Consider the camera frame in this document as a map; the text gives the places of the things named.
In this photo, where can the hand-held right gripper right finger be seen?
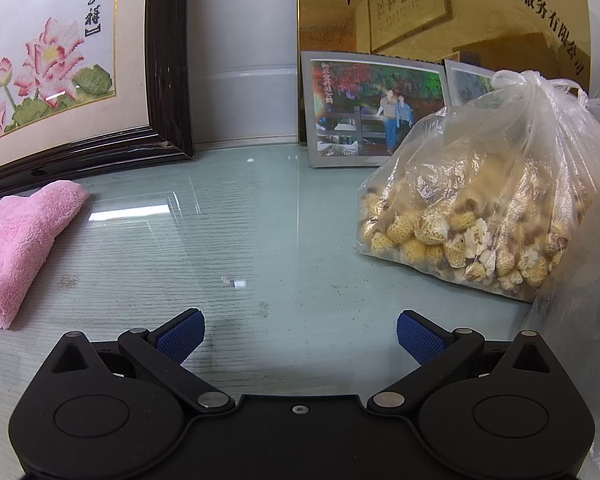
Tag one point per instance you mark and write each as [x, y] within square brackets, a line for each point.
[422, 337]

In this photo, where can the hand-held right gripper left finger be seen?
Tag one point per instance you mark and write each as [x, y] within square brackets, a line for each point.
[182, 337]

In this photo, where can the pink towel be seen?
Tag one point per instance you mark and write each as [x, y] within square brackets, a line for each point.
[15, 245]

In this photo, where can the clear bag of dried mushrooms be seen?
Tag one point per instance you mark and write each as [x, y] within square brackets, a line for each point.
[455, 210]

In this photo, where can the empty clear plastic bag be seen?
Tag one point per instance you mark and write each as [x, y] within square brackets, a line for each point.
[580, 310]

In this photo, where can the framed colour photo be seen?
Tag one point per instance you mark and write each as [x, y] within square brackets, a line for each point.
[350, 105]

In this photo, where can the small framed photo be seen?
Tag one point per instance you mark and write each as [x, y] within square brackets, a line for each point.
[467, 85]

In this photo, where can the framed lotus embroidery picture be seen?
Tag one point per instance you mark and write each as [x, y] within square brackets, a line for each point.
[55, 85]

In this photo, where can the gold wall plaque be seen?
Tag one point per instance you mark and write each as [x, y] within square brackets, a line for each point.
[330, 20]

